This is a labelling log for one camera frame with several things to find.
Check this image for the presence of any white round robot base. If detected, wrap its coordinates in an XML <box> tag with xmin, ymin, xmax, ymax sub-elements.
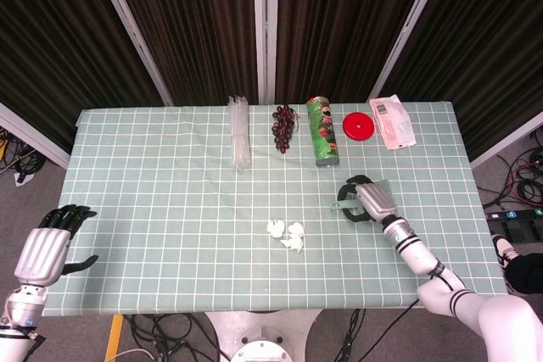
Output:
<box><xmin>204</xmin><ymin>309</ymin><xmax>324</xmax><ymax>362</ymax></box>

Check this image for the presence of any black floor cable tangle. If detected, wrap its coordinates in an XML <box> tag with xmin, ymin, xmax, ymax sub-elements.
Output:
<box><xmin>122</xmin><ymin>313</ymin><xmax>232</xmax><ymax>362</ymax></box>
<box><xmin>481</xmin><ymin>124</ymin><xmax>543</xmax><ymax>210</ymax></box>
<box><xmin>0</xmin><ymin>126</ymin><xmax>46</xmax><ymax>179</ymax></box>

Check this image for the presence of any green checked tablecloth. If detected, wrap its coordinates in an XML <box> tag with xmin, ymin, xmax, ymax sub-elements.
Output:
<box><xmin>42</xmin><ymin>101</ymin><xmax>509</xmax><ymax>317</ymax></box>

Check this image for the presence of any white double screen frame post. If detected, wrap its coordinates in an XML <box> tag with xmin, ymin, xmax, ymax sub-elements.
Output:
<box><xmin>252</xmin><ymin>0</ymin><xmax>279</xmax><ymax>105</ymax></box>

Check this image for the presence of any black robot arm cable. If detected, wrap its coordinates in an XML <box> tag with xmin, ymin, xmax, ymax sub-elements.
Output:
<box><xmin>394</xmin><ymin>270</ymin><xmax>457</xmax><ymax>316</ymax></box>

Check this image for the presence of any white screen bottom rail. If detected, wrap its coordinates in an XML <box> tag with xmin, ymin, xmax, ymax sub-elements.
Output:
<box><xmin>469</xmin><ymin>110</ymin><xmax>543</xmax><ymax>169</ymax></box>
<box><xmin>0</xmin><ymin>101</ymin><xmax>71</xmax><ymax>169</ymax></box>

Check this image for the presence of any white black sneaker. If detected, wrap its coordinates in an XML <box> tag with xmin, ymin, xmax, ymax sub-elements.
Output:
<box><xmin>491</xmin><ymin>234</ymin><xmax>522</xmax><ymax>293</ymax></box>

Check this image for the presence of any black foot pedal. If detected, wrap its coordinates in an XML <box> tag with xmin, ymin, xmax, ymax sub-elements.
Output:
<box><xmin>491</xmin><ymin>220</ymin><xmax>543</xmax><ymax>244</ymax></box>

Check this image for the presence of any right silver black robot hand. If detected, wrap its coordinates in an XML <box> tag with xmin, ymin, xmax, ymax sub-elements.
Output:
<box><xmin>338</xmin><ymin>174</ymin><xmax>400</xmax><ymax>225</ymax></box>

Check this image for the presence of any black trouser leg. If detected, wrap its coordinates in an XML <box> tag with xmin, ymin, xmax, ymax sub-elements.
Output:
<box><xmin>504</xmin><ymin>251</ymin><xmax>543</xmax><ymax>296</ymax></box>

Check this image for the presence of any red round lid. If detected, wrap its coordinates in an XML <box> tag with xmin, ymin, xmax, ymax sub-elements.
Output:
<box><xmin>342</xmin><ymin>111</ymin><xmax>377</xmax><ymax>141</ymax></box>

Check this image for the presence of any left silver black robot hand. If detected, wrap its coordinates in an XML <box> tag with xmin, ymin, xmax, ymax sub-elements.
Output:
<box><xmin>14</xmin><ymin>203</ymin><xmax>99</xmax><ymax>287</ymax></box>

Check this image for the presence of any dark red grape bunch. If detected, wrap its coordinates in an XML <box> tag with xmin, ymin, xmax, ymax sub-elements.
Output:
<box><xmin>271</xmin><ymin>103</ymin><xmax>301</xmax><ymax>154</ymax></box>

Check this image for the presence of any white pink plastic package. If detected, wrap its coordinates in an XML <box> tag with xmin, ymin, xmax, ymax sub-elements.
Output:
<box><xmin>368</xmin><ymin>93</ymin><xmax>414</xmax><ymax>151</ymax></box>

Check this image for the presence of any green chips can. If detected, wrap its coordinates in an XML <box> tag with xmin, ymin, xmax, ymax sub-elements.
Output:
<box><xmin>305</xmin><ymin>97</ymin><xmax>342</xmax><ymax>168</ymax></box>

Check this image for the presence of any clear plastic straw bundle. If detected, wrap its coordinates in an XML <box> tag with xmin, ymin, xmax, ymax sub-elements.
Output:
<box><xmin>227</xmin><ymin>94</ymin><xmax>253</xmax><ymax>171</ymax></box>

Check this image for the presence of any teal hand brush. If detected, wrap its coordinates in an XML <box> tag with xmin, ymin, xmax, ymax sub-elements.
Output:
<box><xmin>329</xmin><ymin>179</ymin><xmax>394</xmax><ymax>213</ymax></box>

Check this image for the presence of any dark pleated screen panel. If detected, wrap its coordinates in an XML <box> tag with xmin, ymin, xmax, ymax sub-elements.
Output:
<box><xmin>0</xmin><ymin>0</ymin><xmax>165</xmax><ymax>153</ymax></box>
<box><xmin>104</xmin><ymin>0</ymin><xmax>260</xmax><ymax>107</ymax></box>
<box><xmin>275</xmin><ymin>0</ymin><xmax>438</xmax><ymax>104</ymax></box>
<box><xmin>379</xmin><ymin>0</ymin><xmax>543</xmax><ymax>159</ymax></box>

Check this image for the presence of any white floor cable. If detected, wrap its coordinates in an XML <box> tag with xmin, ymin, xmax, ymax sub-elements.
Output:
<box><xmin>108</xmin><ymin>348</ymin><xmax>157</xmax><ymax>362</ymax></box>

